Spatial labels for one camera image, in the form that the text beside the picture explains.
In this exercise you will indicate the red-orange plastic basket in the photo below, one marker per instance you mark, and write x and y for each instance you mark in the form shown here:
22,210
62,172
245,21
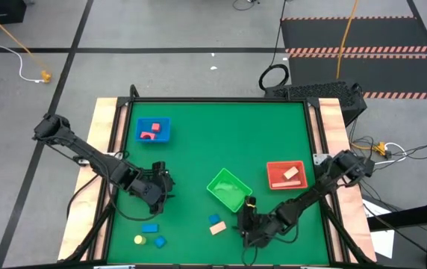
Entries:
275,172

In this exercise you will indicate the wooden table side board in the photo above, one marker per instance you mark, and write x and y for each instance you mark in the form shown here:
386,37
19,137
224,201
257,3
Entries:
331,123
101,119

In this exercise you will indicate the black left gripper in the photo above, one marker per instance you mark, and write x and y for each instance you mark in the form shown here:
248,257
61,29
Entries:
148,192

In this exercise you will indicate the yellow power strip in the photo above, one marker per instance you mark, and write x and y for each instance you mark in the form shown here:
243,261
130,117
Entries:
380,148

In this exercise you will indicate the tan wooden block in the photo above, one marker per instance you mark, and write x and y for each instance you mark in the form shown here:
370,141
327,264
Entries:
291,173

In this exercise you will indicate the green plastic basket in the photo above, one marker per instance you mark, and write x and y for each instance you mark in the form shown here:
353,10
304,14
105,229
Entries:
228,192

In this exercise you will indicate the black striped floor mat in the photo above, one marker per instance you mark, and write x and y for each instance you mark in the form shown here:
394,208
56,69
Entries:
385,35

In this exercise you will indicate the black aluminium rig frame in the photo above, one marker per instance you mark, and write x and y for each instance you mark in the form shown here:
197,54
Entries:
217,100

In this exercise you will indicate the black floor beam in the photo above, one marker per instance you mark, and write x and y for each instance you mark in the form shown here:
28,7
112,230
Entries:
407,216

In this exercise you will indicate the white paper sheets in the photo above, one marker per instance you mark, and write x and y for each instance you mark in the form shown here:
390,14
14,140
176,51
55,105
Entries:
383,243

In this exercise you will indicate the red cube foam block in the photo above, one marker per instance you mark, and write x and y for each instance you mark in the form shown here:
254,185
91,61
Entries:
155,127

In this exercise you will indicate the red-orange arch foam block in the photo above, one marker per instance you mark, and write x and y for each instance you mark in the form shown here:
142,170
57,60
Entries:
150,136

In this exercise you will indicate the small blue foam block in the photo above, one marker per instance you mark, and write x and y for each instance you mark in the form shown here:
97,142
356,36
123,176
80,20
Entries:
160,241
214,219

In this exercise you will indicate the silver mounting plate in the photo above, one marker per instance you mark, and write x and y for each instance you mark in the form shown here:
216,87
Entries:
318,158

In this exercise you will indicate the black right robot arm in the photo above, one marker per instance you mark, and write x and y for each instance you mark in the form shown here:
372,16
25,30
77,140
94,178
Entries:
310,192

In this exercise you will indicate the blue plastic basket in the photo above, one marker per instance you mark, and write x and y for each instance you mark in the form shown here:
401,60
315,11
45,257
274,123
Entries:
163,138

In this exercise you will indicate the short peach foam block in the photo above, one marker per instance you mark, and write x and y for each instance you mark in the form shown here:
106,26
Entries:
217,228

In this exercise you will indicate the yellow cylinder foam block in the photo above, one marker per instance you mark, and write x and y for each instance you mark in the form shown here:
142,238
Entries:
140,240

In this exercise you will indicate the long peach foam block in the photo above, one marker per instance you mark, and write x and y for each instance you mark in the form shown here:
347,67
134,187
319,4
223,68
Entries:
286,184

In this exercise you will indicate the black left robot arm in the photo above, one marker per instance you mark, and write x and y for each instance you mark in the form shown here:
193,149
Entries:
86,153

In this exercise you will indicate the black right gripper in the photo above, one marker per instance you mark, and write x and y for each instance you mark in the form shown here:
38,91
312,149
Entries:
258,231

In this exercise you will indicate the blue rectangular foam block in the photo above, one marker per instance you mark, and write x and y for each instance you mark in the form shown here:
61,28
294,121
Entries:
150,228

